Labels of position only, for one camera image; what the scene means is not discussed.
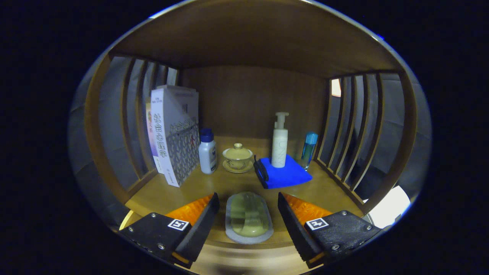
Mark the wooden cabinet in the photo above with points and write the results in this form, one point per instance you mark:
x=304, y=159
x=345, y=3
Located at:
x=248, y=38

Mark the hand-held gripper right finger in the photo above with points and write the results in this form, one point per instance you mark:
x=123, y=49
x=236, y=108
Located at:
x=294, y=225

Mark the thin purple book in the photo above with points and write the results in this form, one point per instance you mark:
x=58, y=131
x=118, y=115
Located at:
x=151, y=130

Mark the yellow lidded teacup with saucer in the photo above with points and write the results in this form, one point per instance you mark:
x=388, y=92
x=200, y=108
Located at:
x=237, y=156

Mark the wooden countertop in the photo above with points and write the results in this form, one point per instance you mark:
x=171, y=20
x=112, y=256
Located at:
x=214, y=187

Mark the thick white patterned book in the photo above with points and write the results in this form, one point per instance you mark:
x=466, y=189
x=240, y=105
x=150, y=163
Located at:
x=172, y=133

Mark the green sponge brush grey pad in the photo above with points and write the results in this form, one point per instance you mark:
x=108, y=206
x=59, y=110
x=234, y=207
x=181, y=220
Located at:
x=248, y=217

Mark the clear blue bottle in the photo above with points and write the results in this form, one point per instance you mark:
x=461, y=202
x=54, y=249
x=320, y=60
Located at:
x=308, y=151

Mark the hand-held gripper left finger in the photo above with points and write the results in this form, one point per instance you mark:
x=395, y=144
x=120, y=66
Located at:
x=202, y=225

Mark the white bottle blue cap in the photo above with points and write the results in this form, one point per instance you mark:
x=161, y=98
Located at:
x=208, y=154

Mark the white pump bottle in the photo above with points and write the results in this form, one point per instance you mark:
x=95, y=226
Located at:
x=279, y=145

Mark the folded blue cloth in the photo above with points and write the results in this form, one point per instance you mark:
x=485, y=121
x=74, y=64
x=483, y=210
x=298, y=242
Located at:
x=286, y=175

